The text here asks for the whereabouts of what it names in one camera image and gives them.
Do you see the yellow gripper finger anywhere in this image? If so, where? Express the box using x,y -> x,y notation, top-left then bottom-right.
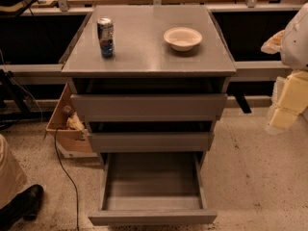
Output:
261,30 -> 284,54
266,71 -> 308,135

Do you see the redbull can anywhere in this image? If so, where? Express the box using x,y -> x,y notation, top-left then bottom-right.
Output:
96,16 -> 114,58

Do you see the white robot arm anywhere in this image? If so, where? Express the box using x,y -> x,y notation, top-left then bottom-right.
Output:
261,3 -> 308,135

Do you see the grey drawer cabinet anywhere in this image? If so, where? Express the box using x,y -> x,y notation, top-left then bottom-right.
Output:
61,5 -> 238,166

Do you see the grey open bottom drawer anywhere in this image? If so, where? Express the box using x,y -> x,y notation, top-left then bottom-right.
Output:
89,152 -> 217,225

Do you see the grey top drawer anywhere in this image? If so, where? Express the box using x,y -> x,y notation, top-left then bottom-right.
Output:
71,94 -> 227,121

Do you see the grey middle drawer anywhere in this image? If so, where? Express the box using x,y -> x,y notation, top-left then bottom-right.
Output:
88,132 -> 214,153

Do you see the crumpled item in box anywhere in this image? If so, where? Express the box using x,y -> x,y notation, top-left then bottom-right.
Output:
66,113 -> 85,130

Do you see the cardboard box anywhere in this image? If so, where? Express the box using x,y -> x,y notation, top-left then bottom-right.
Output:
46,84 -> 93,157

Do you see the black shoe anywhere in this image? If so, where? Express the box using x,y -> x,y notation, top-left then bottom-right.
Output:
0,184 -> 44,231

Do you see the beige trouser leg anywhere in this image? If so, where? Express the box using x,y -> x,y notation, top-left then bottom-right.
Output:
0,135 -> 27,209

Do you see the metal rail frame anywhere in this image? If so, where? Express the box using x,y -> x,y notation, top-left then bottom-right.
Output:
1,61 -> 292,85

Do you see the black floor cable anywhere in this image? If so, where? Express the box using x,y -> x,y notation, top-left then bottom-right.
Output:
53,127 -> 81,231

